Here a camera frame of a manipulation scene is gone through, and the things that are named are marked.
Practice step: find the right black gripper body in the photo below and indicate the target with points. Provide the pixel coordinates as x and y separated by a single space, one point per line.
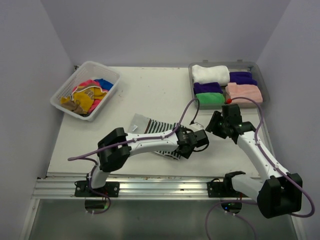
217 124

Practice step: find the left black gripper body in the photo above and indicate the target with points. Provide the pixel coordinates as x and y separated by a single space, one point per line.
187 154

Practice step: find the yellow brown towel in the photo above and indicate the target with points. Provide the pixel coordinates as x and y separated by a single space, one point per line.
68 104

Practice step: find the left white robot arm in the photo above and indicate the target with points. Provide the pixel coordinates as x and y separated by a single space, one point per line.
115 149

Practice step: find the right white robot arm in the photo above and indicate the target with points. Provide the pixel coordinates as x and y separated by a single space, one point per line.
278 192

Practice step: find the pink rolled towel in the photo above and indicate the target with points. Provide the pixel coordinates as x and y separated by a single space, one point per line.
241 93

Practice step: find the green rolled towel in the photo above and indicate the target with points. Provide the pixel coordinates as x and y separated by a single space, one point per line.
213 98

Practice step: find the purple rolled towel front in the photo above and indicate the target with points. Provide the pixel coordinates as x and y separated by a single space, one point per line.
211 87

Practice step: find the purple rolled towel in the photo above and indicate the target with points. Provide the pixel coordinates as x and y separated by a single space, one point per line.
242 78
211 87

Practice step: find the purple rolled towel back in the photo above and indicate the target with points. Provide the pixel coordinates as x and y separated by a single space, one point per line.
242 78

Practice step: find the white rolled towel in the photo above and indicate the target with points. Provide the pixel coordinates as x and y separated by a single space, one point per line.
216 74

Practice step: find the grey plastic tray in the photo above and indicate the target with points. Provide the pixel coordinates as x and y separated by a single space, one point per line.
233 66

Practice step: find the blue towel in basket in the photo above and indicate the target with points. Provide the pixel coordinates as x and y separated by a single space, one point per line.
104 84

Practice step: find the white perforated plastic basket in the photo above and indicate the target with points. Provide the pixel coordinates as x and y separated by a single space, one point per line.
88 70

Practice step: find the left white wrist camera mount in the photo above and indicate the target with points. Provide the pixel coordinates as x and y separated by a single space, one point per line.
197 126

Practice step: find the aluminium mounting rail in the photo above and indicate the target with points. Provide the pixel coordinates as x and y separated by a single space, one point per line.
132 187

